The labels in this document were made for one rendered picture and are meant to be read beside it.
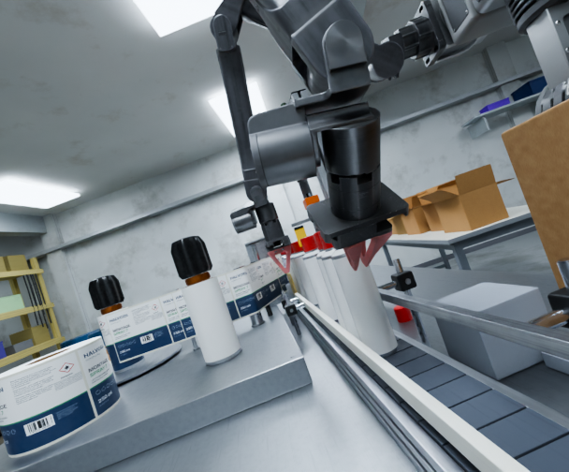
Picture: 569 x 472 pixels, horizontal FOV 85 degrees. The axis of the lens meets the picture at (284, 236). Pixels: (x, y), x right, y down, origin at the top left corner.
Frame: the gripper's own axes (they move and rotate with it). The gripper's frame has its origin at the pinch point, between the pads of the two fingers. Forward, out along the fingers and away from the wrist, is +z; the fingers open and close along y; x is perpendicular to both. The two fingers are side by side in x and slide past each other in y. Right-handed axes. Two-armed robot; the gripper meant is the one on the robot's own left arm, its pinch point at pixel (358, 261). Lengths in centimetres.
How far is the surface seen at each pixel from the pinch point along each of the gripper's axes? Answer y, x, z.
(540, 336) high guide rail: -4.0, 20.0, -8.4
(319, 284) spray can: 1.2, -19.1, 23.5
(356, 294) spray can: 0.8, 0.1, 6.3
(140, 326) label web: 51, -41, 38
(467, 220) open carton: -125, -103, 112
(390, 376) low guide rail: 3.6, 13.9, 3.1
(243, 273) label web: 18, -44, 35
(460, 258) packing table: -112, -89, 129
